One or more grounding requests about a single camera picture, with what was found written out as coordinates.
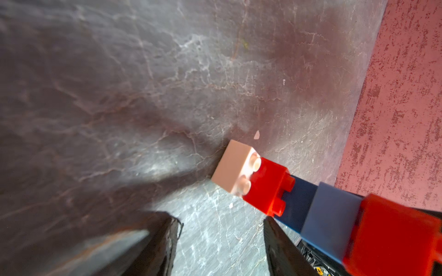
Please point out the long blue lego brick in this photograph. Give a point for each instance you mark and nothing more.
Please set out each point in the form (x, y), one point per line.
(330, 221)

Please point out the small blue lego brick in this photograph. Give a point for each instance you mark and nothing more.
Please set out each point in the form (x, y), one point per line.
(297, 204)

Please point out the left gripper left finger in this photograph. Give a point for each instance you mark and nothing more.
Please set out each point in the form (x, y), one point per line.
(154, 255)

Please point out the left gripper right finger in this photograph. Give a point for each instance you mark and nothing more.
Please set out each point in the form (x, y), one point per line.
(284, 259)

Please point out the red lego brick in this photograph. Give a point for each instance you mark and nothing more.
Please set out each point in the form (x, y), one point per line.
(269, 184)
(389, 239)

